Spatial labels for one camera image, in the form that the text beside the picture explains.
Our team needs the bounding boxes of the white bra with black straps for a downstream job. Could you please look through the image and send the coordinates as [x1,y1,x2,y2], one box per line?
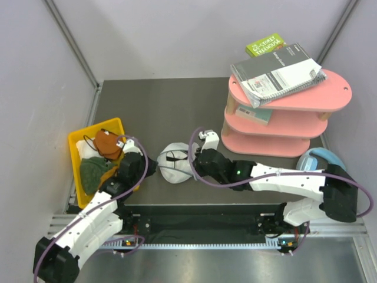
[158,143,191,173]

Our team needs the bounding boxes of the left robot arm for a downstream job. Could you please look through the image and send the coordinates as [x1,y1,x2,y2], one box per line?
[33,152,157,282]

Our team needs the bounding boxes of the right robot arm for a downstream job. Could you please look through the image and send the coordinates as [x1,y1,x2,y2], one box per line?
[191,149,358,233]

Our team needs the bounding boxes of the orange bra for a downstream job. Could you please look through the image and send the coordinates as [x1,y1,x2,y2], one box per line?
[94,129,122,160]

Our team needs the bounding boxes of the mustard yellow garment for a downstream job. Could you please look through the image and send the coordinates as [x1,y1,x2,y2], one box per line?
[97,166,118,190]

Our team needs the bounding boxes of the green garment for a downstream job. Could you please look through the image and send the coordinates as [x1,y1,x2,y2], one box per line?
[80,157,115,195]

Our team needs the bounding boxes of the yellow plastic bin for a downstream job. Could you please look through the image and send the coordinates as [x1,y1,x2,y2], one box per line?
[68,117,125,209]

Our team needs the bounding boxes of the white garment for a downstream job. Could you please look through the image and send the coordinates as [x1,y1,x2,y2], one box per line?
[75,140,102,160]

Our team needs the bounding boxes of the teal paperback book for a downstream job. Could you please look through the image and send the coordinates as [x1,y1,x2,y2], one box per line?
[235,104,273,126]

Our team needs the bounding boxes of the light blue headphones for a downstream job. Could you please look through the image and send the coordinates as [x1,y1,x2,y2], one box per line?
[295,147,347,175]

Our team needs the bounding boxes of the pink three-tier shelf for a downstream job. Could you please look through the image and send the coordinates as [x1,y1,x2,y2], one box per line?
[221,70,352,157]

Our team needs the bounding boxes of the grey spiral-bound manual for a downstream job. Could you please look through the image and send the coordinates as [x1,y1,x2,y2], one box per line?
[230,43,327,108]

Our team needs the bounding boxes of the green treehouse book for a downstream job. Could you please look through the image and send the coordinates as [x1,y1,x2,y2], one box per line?
[245,33,287,57]

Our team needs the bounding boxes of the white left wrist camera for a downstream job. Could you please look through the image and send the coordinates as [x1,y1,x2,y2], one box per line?
[116,139,142,155]

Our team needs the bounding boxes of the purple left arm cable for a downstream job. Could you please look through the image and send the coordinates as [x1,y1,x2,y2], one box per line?
[32,134,148,283]

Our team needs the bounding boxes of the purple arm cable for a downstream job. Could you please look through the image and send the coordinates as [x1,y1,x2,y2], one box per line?
[188,127,375,218]
[32,134,148,283]

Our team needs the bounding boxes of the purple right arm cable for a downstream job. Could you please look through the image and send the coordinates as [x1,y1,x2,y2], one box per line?
[188,127,375,218]

